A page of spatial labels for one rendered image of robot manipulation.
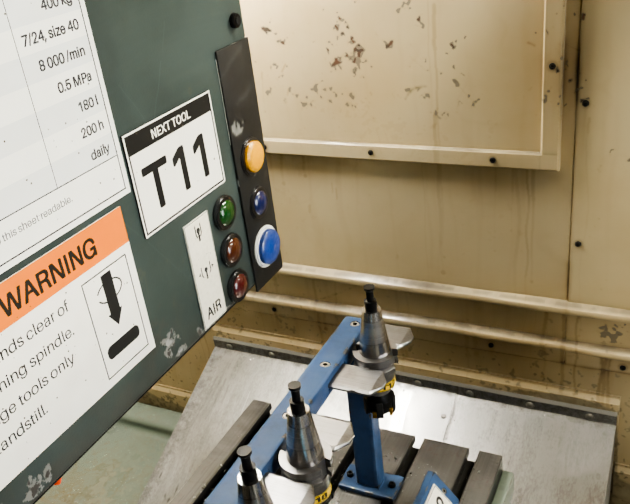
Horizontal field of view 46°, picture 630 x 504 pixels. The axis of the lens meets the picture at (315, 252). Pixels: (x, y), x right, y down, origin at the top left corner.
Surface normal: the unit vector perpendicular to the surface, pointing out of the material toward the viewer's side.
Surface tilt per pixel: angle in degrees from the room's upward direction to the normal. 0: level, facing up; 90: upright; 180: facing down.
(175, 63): 90
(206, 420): 24
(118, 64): 90
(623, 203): 89
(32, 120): 90
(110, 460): 0
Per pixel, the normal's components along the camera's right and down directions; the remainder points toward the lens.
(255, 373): -0.28, -0.61
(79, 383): 0.89, 0.11
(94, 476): -0.11, -0.88
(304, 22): -0.44, 0.46
